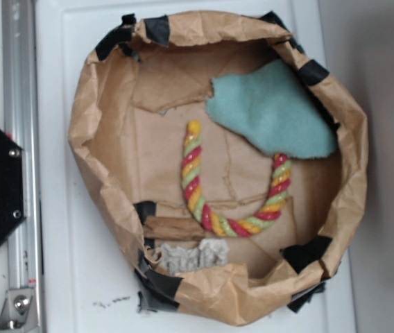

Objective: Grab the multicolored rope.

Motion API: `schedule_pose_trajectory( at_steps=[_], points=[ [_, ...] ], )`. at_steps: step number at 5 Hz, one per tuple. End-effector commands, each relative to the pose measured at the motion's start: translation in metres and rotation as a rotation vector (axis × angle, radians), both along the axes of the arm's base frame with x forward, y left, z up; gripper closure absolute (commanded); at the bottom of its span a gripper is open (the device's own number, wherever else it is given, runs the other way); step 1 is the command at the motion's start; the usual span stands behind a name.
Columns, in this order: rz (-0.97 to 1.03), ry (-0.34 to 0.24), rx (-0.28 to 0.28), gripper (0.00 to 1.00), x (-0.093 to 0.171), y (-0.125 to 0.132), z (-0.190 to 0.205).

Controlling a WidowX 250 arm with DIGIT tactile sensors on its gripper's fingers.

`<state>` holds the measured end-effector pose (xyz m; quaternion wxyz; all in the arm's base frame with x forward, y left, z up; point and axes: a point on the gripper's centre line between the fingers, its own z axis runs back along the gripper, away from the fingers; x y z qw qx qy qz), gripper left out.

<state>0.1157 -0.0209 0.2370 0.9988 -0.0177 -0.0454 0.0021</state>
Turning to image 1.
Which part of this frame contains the brown paper bin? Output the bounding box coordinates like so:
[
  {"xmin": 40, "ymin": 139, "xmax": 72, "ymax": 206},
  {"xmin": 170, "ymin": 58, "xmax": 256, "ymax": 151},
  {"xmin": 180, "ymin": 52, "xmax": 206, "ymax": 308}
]
[{"xmin": 69, "ymin": 10, "xmax": 368, "ymax": 326}]

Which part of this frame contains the grey crumpled rag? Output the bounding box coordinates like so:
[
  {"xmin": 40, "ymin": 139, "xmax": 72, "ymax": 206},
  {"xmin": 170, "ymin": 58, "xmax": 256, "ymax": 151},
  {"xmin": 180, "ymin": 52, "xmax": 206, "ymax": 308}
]
[{"xmin": 153, "ymin": 239, "xmax": 230, "ymax": 275}]

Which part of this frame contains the multicolored twisted rope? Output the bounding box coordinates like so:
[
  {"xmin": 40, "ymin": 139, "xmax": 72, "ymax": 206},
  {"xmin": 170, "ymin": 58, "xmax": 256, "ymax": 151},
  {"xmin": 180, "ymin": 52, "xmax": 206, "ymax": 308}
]
[{"xmin": 180, "ymin": 120, "xmax": 293, "ymax": 239}]

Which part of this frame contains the metal corner bracket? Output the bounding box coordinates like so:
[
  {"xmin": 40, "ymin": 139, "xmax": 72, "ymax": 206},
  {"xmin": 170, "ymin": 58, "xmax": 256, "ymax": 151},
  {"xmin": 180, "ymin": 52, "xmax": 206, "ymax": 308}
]
[{"xmin": 0, "ymin": 288, "xmax": 38, "ymax": 332}]

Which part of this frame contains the teal felt cloth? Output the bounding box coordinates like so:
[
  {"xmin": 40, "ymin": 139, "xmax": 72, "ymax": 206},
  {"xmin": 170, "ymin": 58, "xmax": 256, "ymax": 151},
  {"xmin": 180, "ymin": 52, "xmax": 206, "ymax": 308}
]
[{"xmin": 206, "ymin": 60, "xmax": 338, "ymax": 159}]

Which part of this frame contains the aluminium extrusion rail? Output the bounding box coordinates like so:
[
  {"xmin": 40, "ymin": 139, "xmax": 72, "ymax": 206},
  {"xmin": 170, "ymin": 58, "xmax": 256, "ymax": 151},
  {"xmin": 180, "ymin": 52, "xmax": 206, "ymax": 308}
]
[{"xmin": 1, "ymin": 1, "xmax": 45, "ymax": 332}]

